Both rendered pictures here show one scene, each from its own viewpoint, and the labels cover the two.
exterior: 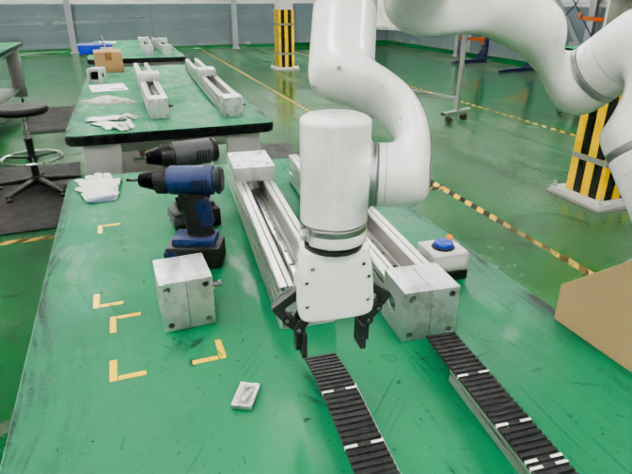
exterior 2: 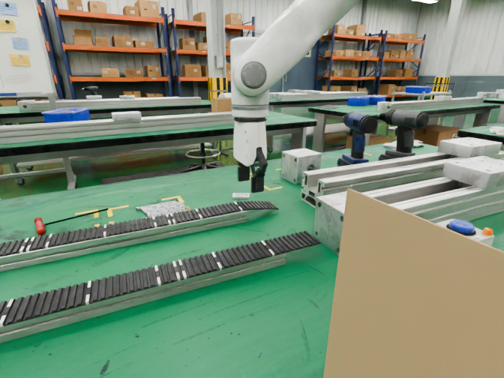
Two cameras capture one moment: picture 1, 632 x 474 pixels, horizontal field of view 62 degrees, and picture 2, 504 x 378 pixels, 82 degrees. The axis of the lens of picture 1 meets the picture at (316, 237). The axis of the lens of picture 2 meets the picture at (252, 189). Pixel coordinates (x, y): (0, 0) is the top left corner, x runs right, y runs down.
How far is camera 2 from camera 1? 0.88 m
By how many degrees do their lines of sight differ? 74
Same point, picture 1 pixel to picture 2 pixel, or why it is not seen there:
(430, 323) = (328, 235)
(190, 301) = (289, 166)
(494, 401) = (237, 253)
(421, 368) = not seen: hidden behind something
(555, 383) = (297, 313)
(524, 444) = (196, 262)
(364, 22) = not seen: outside the picture
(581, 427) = (238, 319)
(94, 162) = not seen: hidden behind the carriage
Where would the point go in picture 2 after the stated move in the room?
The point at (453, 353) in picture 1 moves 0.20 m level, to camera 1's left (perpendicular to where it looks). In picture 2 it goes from (289, 240) to (268, 200)
